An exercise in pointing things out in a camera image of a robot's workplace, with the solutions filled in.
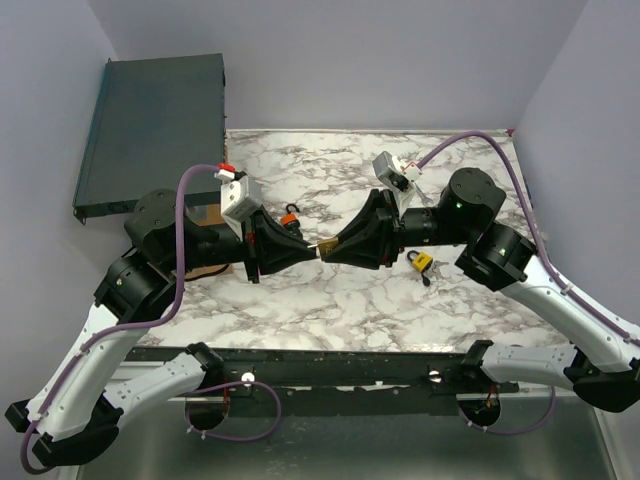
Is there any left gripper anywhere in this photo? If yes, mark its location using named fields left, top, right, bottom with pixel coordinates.
left=165, top=201, right=318, bottom=283

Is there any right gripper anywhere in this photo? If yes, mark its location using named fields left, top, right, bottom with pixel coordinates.
left=323, top=190, right=471, bottom=271

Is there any brass padlock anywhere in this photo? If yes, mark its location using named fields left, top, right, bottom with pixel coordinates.
left=308, top=237, right=339, bottom=261

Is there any yellow padlock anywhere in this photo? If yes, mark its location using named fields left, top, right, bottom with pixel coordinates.
left=406, top=250, right=433, bottom=273

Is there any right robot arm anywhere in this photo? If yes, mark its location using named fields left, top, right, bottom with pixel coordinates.
left=318, top=168, right=639, bottom=413

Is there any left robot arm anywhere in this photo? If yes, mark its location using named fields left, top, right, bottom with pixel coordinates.
left=5, top=189, right=316, bottom=475

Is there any orange padlock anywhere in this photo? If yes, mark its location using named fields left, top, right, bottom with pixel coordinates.
left=281, top=203, right=303, bottom=239

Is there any large grey wrench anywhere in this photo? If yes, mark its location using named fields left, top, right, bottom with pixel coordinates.
left=414, top=184, right=432, bottom=206

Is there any wooden board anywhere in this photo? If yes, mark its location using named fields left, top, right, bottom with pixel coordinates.
left=185, top=204, right=233, bottom=282

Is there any dark green metal box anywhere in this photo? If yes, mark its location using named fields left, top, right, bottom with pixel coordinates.
left=72, top=53, right=226, bottom=222

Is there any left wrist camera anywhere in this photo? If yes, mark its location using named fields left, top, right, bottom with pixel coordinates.
left=216, top=170, right=263, bottom=223

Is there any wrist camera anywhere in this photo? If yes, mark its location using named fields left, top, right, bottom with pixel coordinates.
left=372, top=151, right=422, bottom=217
left=216, top=170, right=263, bottom=223

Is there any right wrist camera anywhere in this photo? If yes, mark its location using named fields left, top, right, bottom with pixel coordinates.
left=372, top=151, right=422, bottom=217

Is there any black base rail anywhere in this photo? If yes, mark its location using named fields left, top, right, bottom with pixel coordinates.
left=134, top=347, right=521, bottom=417

